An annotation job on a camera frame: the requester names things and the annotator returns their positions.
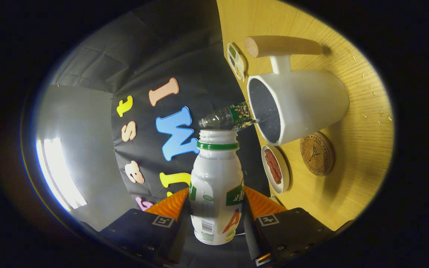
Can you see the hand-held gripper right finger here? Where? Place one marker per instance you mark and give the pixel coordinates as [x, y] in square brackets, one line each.
[292, 230]

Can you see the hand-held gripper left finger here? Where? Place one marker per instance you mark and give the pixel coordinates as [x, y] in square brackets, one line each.
[136, 230]

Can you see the round cork coaster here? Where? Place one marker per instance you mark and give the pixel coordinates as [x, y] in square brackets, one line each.
[317, 152]

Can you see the white juice bottle green label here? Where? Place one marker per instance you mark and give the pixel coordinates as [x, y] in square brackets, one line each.
[214, 178]

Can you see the clear plastic water bottle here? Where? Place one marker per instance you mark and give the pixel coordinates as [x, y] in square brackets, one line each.
[233, 113]

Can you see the round grey plate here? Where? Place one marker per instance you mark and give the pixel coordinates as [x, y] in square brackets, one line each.
[284, 175]

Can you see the red meat slices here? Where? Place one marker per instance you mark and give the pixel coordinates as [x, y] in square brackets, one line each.
[273, 166]

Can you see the wooden table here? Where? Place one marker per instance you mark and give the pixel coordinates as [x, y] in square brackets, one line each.
[356, 178]

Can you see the ceiling light panel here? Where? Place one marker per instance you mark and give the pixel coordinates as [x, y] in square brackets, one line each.
[60, 175]

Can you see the white divided dish with beans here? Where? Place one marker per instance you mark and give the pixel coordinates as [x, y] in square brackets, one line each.
[236, 61]

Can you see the black backdrop cloth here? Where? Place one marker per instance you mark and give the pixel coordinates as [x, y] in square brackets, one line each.
[184, 56]

